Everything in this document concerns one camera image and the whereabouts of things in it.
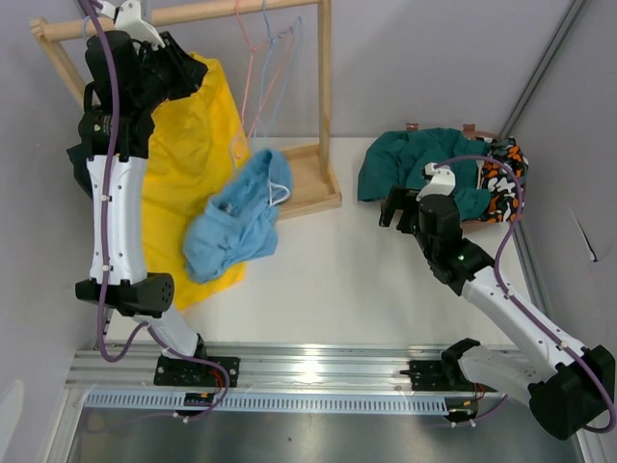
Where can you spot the black shorts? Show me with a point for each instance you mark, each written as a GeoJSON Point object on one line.
{"type": "Point", "coordinates": [78, 159]}

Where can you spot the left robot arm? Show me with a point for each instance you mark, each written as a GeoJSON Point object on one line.
{"type": "Point", "coordinates": [131, 79]}

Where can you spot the camouflage patterned shorts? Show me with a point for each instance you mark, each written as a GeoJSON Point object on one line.
{"type": "Point", "coordinates": [504, 202]}

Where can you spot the blue hanger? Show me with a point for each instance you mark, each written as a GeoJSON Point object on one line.
{"type": "Point", "coordinates": [280, 59]}

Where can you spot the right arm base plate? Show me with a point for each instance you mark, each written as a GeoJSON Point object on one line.
{"type": "Point", "coordinates": [428, 376]}

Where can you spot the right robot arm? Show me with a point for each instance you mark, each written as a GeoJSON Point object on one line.
{"type": "Point", "coordinates": [566, 385]}

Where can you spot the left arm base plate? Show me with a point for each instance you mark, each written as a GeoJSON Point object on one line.
{"type": "Point", "coordinates": [182, 373]}

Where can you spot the yellow shorts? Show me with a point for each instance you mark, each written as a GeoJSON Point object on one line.
{"type": "Point", "coordinates": [192, 152]}

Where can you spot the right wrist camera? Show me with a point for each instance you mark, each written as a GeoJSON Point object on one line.
{"type": "Point", "coordinates": [440, 181]}

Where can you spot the wooden clothes rack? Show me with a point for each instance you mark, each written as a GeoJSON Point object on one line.
{"type": "Point", "coordinates": [316, 188]}

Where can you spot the light blue shorts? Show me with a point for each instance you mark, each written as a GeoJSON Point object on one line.
{"type": "Point", "coordinates": [239, 223]}

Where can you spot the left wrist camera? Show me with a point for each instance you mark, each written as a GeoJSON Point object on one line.
{"type": "Point", "coordinates": [132, 17]}

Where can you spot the aluminium mounting rail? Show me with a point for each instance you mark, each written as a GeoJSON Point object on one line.
{"type": "Point", "coordinates": [314, 369]}

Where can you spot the dark green shorts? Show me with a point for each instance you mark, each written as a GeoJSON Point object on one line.
{"type": "Point", "coordinates": [398, 158]}

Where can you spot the pink hanger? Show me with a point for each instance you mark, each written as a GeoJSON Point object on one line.
{"type": "Point", "coordinates": [246, 72]}

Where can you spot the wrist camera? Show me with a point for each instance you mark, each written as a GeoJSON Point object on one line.
{"type": "Point", "coordinates": [440, 181]}
{"type": "Point", "coordinates": [132, 17]}

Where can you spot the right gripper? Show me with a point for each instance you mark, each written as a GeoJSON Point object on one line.
{"type": "Point", "coordinates": [399, 199]}

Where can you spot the slotted cable duct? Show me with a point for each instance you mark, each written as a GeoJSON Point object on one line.
{"type": "Point", "coordinates": [279, 403]}

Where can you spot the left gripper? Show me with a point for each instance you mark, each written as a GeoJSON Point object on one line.
{"type": "Point", "coordinates": [190, 72]}

